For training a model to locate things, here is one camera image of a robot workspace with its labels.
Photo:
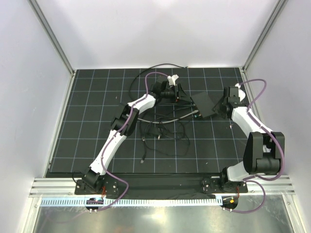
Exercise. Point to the white slotted cable duct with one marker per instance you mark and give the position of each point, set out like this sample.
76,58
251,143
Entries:
97,202

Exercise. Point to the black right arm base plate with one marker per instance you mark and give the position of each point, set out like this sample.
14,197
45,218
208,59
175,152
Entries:
213,185

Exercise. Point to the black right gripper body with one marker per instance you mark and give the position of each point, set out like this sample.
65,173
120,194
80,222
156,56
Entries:
224,115

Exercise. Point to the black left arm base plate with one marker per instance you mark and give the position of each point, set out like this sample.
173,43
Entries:
104,185

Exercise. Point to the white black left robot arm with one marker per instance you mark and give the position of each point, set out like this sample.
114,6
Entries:
158,86

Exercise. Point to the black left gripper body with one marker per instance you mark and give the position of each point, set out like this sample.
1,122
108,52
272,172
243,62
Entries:
175,99

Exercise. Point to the black network switch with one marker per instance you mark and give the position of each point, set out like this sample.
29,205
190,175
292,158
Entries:
204,104

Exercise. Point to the aluminium frame rail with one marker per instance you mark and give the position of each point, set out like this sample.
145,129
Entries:
159,188

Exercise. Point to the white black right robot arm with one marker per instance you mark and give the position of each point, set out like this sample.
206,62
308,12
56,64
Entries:
264,152

